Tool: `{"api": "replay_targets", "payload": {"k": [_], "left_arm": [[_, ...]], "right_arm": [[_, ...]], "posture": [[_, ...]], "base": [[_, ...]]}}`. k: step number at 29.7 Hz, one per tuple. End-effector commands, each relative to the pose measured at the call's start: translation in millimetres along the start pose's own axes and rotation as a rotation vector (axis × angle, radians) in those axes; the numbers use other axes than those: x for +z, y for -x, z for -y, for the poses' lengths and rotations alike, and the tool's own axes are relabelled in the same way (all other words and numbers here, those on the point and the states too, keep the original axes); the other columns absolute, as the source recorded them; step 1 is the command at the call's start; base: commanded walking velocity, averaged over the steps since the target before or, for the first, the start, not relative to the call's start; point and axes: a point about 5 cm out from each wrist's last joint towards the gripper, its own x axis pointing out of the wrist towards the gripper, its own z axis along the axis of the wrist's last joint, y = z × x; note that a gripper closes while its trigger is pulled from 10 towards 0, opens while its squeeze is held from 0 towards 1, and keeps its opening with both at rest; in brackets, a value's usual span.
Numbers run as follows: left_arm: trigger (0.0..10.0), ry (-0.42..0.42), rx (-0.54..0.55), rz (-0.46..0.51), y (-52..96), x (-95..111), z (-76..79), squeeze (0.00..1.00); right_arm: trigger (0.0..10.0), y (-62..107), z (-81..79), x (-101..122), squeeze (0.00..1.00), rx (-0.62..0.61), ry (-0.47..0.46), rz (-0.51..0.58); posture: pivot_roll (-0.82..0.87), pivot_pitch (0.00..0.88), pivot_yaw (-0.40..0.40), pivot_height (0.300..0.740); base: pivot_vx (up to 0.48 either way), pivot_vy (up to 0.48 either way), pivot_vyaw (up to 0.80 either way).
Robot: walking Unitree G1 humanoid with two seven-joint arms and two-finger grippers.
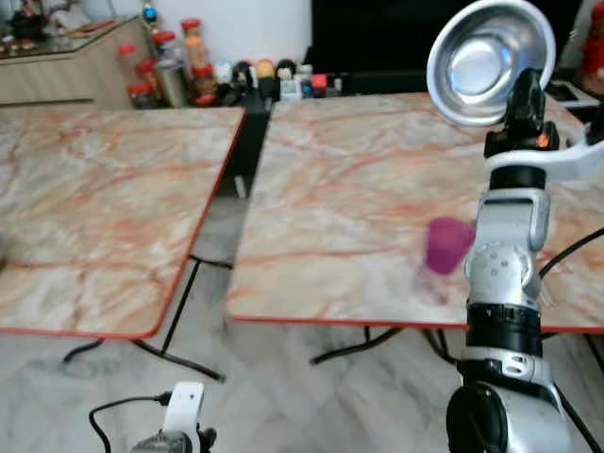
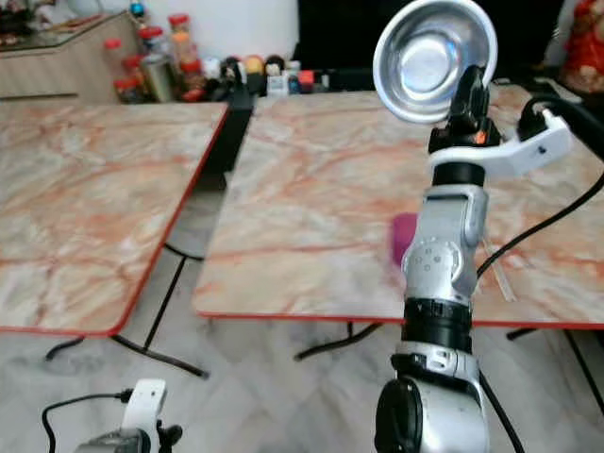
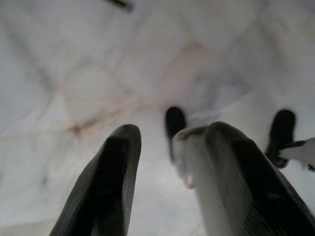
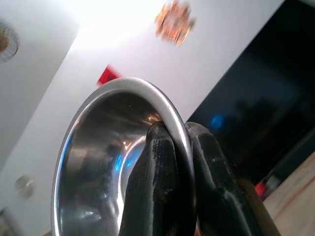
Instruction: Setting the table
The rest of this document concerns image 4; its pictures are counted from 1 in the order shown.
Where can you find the orange patterned wall decoration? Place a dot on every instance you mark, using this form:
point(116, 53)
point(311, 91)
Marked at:
point(175, 22)

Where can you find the red wall sign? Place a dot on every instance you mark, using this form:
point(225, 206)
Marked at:
point(108, 75)

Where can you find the large black television screen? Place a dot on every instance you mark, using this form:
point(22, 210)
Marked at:
point(268, 103)

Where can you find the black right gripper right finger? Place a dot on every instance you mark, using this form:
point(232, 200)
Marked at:
point(216, 182)

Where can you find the stainless steel bowl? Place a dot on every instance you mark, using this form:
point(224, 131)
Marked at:
point(98, 157)

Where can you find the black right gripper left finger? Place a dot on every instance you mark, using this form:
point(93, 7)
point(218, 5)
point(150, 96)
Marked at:
point(152, 177)

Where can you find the small red object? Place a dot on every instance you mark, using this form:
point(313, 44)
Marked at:
point(261, 189)

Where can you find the small round silver wall fixture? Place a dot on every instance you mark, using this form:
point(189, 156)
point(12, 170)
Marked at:
point(24, 185)

